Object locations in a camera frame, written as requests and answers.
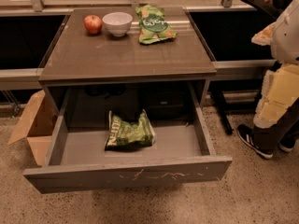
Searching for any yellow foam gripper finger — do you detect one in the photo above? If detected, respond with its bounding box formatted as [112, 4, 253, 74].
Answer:
[253, 64, 299, 129]
[251, 22, 275, 46]

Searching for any green jalapeno chip bag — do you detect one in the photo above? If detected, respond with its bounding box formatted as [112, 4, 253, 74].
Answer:
[105, 110, 156, 150]

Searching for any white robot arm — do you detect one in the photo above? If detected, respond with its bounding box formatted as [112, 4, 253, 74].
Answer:
[251, 0, 299, 129]

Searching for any green snack bag on counter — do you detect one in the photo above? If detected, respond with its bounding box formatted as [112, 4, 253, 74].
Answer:
[135, 5, 177, 45]

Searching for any grey open drawer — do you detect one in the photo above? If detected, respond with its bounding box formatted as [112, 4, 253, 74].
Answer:
[23, 82, 232, 193]

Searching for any grey counter cabinet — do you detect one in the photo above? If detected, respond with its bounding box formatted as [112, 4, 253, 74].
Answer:
[37, 6, 218, 117]

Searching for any black stand table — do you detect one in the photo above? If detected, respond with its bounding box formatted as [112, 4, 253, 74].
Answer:
[241, 0, 280, 19]

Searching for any person dark trouser leg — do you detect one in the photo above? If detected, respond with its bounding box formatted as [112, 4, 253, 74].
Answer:
[251, 99, 299, 152]

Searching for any black white sneaker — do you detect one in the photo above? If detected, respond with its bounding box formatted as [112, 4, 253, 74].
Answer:
[237, 124, 273, 160]

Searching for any white ceramic bowl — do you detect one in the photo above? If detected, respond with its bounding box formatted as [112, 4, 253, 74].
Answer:
[103, 12, 133, 36]

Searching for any red apple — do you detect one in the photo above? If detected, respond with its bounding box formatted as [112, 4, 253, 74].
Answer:
[84, 15, 102, 35]

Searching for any brown cardboard box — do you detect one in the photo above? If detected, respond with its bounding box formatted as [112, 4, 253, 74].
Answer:
[8, 91, 57, 166]

